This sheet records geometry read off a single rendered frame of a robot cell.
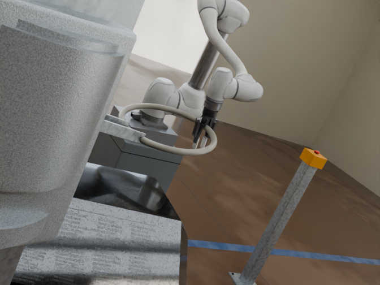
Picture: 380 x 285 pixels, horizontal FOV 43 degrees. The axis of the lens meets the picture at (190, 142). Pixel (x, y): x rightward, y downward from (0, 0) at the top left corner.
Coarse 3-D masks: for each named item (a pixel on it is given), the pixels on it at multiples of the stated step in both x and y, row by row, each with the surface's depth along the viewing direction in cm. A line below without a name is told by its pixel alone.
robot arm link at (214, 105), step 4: (208, 100) 234; (212, 100) 233; (204, 104) 237; (208, 104) 234; (212, 104) 234; (216, 104) 234; (220, 104) 235; (208, 108) 235; (212, 108) 234; (216, 108) 235; (220, 108) 237
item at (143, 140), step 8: (136, 104) 239; (144, 104) 243; (152, 104) 246; (120, 112) 226; (176, 112) 249; (184, 112) 249; (192, 120) 247; (208, 128) 239; (216, 136) 233; (144, 144) 209; (152, 144) 207; (160, 144) 207; (216, 144) 226; (168, 152) 208; (176, 152) 208; (184, 152) 209; (192, 152) 211; (200, 152) 214; (208, 152) 219
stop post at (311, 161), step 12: (300, 156) 319; (312, 156) 309; (300, 168) 319; (312, 168) 315; (300, 180) 316; (288, 192) 323; (300, 192) 320; (288, 204) 321; (276, 216) 328; (288, 216) 326; (276, 228) 327; (264, 240) 332; (276, 240) 331; (264, 252) 332; (252, 264) 336; (240, 276) 344; (252, 276) 338
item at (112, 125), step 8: (104, 120) 186; (112, 120) 206; (120, 120) 210; (104, 128) 189; (112, 128) 192; (120, 128) 196; (128, 128) 199; (120, 136) 198; (128, 136) 202; (136, 136) 205; (144, 136) 209
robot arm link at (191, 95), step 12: (228, 0) 261; (228, 12) 261; (240, 12) 264; (228, 24) 265; (240, 24) 269; (204, 48) 277; (204, 60) 277; (216, 60) 278; (192, 72) 284; (204, 72) 279; (192, 84) 283; (204, 84) 285; (180, 96) 284; (192, 96) 283; (204, 96) 288; (180, 108) 284; (192, 108) 287
